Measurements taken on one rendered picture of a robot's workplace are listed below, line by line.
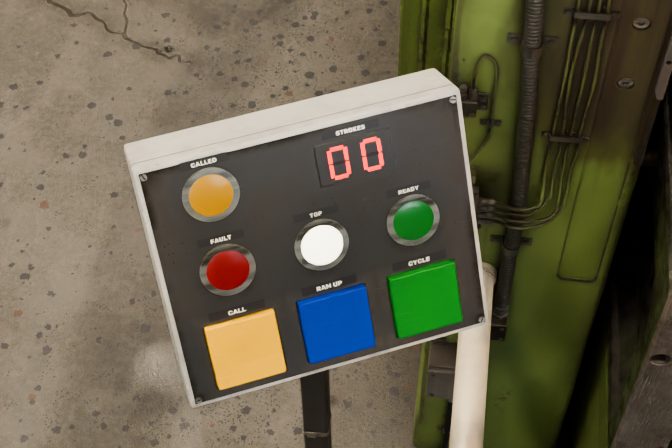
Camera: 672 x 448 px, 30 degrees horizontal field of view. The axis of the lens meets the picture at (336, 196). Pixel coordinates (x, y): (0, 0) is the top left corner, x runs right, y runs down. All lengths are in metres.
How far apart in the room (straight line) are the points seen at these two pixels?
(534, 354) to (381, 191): 0.80
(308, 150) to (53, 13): 1.92
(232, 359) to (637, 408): 0.65
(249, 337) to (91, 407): 1.18
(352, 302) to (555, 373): 0.81
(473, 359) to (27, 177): 1.35
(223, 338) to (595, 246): 0.66
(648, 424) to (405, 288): 0.57
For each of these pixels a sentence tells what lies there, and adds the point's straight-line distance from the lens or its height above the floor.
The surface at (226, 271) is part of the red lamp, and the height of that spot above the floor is 1.09.
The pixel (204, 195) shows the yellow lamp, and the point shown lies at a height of 1.17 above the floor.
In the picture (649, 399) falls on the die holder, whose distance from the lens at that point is 1.73.
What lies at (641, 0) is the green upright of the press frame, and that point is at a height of 1.18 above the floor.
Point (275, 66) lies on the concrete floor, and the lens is 2.93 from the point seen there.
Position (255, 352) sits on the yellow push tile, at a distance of 1.32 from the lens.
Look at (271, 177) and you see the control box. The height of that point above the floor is 1.16.
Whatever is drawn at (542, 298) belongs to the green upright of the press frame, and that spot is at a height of 0.57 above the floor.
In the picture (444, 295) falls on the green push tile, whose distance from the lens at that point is 1.35.
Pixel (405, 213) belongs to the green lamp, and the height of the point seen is 1.10.
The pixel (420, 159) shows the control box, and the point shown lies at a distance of 1.29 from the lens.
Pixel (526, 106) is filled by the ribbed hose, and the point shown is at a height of 1.02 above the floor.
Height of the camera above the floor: 2.16
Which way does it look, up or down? 54 degrees down
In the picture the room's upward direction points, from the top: 1 degrees counter-clockwise
